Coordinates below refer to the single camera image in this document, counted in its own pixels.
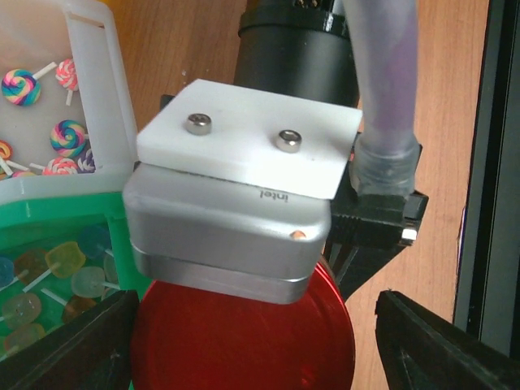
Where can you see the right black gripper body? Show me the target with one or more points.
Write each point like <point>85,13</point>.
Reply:
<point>363,55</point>

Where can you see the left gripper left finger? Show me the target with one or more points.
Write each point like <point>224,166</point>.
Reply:
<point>90,352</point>

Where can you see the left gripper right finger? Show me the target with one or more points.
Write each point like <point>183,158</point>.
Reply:
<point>420,350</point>

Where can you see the red jar lid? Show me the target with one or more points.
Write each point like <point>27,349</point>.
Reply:
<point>186,338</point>

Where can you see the green candy bin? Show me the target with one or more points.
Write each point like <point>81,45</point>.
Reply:
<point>61,256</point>

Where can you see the white candy bin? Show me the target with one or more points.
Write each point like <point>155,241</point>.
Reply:
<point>35,34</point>

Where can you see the orange candy bin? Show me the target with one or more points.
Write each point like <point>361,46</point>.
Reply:
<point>118,7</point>

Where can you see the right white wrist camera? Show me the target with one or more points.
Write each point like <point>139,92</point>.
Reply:
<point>233,189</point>

